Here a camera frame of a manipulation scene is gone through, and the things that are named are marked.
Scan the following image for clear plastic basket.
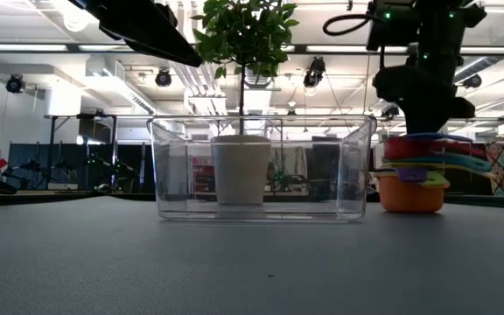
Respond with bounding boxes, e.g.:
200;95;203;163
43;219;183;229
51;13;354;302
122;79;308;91
146;114;378;222

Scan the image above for green plant in cream pot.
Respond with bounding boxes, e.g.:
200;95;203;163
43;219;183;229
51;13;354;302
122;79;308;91
190;0;300;206

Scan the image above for green measuring cup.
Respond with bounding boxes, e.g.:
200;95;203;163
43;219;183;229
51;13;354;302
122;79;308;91
374;168;451;190

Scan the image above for orange measuring cup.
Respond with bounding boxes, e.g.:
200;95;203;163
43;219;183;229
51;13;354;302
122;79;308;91
376;173;446;214

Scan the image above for colourful patterned cloth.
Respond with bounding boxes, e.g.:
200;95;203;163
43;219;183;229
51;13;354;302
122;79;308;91
486;142;504;197

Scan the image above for black metal rack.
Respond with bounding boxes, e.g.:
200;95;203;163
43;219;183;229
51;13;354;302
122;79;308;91
44;114;117;193

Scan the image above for dark partition panel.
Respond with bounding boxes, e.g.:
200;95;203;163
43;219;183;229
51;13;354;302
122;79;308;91
6;142;152;193
444;168;494;197

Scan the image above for purple measuring cup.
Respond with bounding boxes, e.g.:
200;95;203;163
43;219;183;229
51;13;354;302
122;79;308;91
395;166;429;183

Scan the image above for red measuring cup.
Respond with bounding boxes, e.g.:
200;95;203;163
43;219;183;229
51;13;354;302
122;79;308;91
382;136;489;161

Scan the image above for black ceiling spotlight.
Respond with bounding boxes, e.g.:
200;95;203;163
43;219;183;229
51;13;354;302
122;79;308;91
381;103;401;119
5;73;25;95
303;56;326;88
461;73;483;90
154;67;173;88

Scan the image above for blue measuring cup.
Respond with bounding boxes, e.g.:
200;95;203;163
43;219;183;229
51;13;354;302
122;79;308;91
398;132;474;144

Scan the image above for teal measuring cup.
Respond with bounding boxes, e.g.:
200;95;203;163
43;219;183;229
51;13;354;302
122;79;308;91
385;152;494;173

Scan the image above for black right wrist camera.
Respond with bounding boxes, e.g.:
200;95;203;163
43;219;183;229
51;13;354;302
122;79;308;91
365;0;415;53

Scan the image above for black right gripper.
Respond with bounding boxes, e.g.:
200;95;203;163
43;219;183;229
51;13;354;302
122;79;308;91
373;56;476;135

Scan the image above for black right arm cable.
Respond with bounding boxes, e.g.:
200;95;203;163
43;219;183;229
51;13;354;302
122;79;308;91
321;12;384;38

